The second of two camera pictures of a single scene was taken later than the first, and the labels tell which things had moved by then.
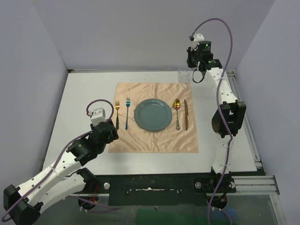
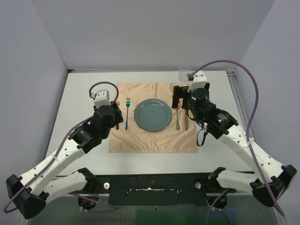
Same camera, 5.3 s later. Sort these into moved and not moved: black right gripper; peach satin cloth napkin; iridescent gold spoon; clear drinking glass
Moved: black right gripper
Not moved: clear drinking glass; iridescent gold spoon; peach satin cloth napkin
